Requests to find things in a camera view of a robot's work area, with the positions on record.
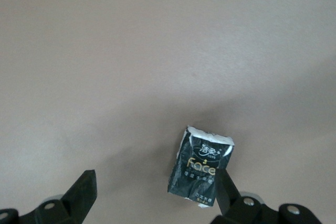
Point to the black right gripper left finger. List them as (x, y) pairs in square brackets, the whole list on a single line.
[(76, 197)]

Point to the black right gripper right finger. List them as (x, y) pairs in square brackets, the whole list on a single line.
[(228, 200)]

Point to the black tissue packet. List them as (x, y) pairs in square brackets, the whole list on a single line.
[(194, 174)]

